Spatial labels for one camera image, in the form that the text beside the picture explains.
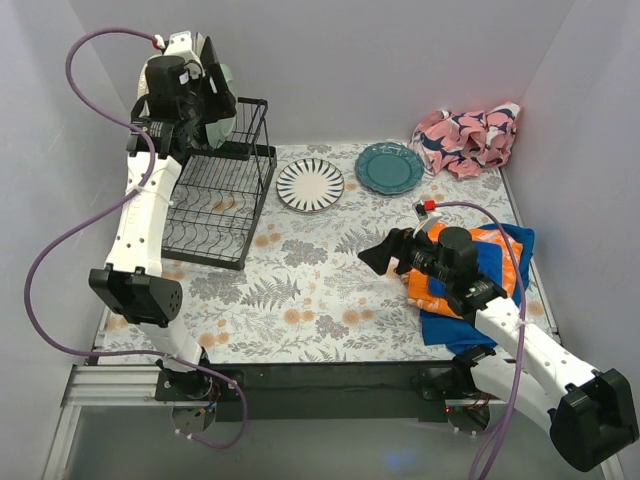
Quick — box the mint green plate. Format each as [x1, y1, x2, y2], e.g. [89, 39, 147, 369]
[205, 63, 237, 149]

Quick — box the teal scalloped plate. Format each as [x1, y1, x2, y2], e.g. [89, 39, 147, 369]
[354, 142, 425, 196]

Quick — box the white blue striped plate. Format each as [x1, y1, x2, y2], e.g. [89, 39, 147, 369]
[276, 158, 345, 213]

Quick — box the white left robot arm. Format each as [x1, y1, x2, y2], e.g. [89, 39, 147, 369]
[89, 54, 236, 400]

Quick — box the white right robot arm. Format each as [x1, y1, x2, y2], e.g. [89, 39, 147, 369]
[358, 227, 639, 472]

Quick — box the floral table mat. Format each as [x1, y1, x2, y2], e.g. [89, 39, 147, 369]
[97, 141, 559, 365]

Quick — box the black square plate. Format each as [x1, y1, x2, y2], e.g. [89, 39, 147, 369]
[199, 36, 219, 67]

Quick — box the cream square plate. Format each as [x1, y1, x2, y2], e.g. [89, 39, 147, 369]
[191, 31, 205, 64]

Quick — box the orange white cloth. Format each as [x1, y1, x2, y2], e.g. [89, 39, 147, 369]
[403, 224, 524, 319]

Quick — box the cream round plate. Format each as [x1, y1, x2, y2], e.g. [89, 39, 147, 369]
[136, 62, 148, 99]

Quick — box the blue cloth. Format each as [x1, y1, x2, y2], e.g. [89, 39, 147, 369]
[404, 224, 535, 354]

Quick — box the pink navy patterned cloth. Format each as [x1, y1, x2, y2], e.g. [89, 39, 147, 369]
[408, 102, 521, 180]

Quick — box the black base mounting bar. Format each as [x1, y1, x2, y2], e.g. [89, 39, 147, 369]
[154, 360, 496, 424]

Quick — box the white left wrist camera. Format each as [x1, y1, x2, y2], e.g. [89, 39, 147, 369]
[152, 31, 192, 62]

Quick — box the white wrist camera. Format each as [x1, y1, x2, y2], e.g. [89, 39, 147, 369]
[152, 31, 192, 62]
[412, 200, 441, 237]

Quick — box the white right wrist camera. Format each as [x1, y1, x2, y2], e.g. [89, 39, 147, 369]
[412, 200, 441, 237]

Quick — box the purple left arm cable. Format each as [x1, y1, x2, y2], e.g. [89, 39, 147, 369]
[23, 27, 250, 450]

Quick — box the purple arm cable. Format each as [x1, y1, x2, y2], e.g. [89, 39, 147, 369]
[424, 201, 531, 480]
[23, 27, 250, 450]

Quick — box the black wire dish rack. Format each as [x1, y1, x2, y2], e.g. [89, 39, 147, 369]
[161, 98, 277, 271]

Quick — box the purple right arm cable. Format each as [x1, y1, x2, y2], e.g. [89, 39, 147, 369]
[424, 201, 531, 480]

